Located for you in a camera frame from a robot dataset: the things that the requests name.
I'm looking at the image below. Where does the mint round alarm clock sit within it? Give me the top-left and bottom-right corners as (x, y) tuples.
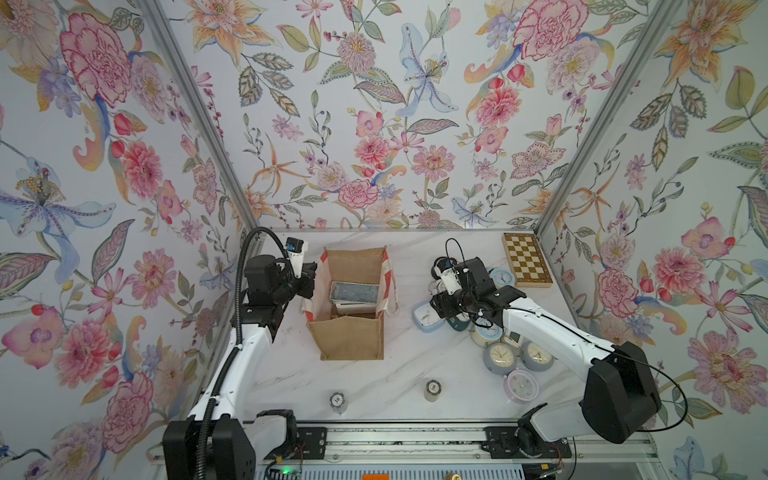
(470, 325), (503, 348)

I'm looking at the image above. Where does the small silver cylinder clock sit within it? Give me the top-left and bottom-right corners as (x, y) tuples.
(329, 392), (348, 415)

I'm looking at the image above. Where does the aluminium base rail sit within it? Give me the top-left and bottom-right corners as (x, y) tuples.
(147, 421), (661, 466)

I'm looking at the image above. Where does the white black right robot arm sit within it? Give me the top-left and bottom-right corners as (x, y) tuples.
(430, 257), (662, 456)

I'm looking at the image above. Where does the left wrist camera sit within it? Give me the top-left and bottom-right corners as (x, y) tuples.
(284, 237), (305, 278)

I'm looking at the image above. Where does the wooden chess board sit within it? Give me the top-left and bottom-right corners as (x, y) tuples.
(502, 232), (554, 288)

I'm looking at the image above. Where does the pink round alarm clock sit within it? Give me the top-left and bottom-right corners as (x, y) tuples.
(503, 369), (539, 404)

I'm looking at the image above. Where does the white digital alarm clock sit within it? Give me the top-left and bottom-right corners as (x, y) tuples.
(334, 303), (377, 316)

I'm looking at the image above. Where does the grey rectangular mirror clock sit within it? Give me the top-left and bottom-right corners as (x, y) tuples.
(330, 281), (379, 305)

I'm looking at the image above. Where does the dark green round alarm clock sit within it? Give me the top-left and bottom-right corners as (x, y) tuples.
(446, 315), (471, 332)

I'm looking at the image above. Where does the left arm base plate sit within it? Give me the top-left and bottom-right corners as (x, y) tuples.
(252, 427), (328, 462)

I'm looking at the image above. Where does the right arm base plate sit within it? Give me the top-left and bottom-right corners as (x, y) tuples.
(480, 425), (573, 460)

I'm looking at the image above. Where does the black twin bell alarm clock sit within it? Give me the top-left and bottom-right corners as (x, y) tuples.
(430, 256), (457, 280)

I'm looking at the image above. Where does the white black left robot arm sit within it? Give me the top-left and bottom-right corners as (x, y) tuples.
(162, 227), (317, 479)

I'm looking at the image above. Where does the small white square clock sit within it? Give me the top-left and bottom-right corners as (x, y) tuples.
(501, 332), (523, 351)

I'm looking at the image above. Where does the light blue twin bell clock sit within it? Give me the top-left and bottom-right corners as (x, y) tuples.
(488, 268), (516, 289)

